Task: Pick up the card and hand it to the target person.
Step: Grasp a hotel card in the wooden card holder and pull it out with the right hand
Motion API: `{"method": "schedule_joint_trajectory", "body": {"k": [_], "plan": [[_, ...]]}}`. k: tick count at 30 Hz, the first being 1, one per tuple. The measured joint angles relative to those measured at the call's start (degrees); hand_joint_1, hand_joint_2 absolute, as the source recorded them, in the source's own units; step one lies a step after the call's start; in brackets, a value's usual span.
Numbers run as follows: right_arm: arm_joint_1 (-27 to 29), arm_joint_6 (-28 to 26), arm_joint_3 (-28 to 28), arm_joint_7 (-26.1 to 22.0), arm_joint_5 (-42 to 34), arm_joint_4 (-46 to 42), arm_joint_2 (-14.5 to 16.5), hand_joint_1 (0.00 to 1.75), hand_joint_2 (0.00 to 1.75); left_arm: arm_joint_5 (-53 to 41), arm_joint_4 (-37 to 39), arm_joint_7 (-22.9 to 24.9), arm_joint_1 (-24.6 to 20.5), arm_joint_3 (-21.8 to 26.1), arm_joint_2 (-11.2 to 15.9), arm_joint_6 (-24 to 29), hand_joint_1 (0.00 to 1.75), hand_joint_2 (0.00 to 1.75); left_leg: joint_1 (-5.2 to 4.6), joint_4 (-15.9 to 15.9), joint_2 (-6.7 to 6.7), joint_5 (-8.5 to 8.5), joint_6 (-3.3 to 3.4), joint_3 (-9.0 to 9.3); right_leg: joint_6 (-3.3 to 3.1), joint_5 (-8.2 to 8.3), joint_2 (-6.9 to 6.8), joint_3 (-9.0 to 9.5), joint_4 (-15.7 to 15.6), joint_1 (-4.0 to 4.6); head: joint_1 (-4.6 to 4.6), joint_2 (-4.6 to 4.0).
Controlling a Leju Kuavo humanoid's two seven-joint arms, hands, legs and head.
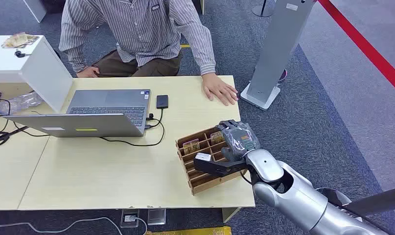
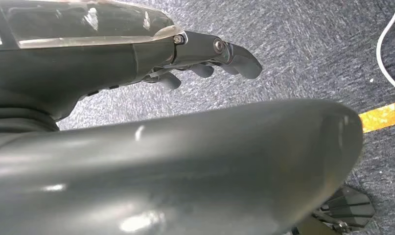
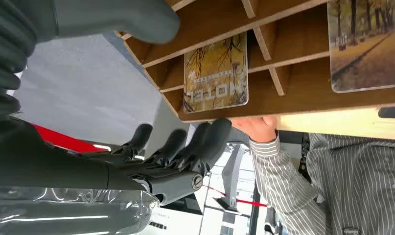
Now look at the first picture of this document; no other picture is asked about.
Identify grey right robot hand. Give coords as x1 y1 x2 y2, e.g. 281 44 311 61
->
216 119 261 162

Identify card with brown print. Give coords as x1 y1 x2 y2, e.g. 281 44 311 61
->
183 138 201 154
210 131 225 146

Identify person's left hand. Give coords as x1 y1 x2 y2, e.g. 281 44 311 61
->
202 73 239 107

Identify person's hand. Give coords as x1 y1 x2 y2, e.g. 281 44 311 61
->
202 73 239 107
76 66 101 78

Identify wooden slotted card holder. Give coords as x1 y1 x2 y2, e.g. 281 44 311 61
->
175 126 250 196

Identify person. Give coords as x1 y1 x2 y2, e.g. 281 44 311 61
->
58 0 240 107

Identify person's right hand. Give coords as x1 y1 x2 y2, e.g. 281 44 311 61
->
76 66 101 78

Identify grey kiosk stand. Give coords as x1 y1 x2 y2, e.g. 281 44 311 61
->
239 0 315 112

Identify yellow patterned sheet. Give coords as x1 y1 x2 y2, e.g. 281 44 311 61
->
146 226 232 235

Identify grey open laptop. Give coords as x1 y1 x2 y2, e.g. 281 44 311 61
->
3 89 152 139

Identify white power socket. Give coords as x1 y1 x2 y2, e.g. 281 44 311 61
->
120 209 140 229

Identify red barrier tape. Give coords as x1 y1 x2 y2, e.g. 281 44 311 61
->
317 0 395 98

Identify white box shelf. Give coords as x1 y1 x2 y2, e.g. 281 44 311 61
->
0 35 74 114

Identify clear plastic water bottle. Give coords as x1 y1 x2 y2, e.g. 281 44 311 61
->
0 91 43 117

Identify black scissors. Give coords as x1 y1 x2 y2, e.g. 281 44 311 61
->
0 125 29 147

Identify black drive cable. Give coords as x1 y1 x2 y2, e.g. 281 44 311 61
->
99 108 166 148

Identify round metal post base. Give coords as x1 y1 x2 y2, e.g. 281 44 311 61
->
252 0 277 18

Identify white power cable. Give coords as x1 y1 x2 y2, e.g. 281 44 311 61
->
0 216 149 235

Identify thin black cable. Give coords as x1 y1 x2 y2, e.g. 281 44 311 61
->
0 96 51 138

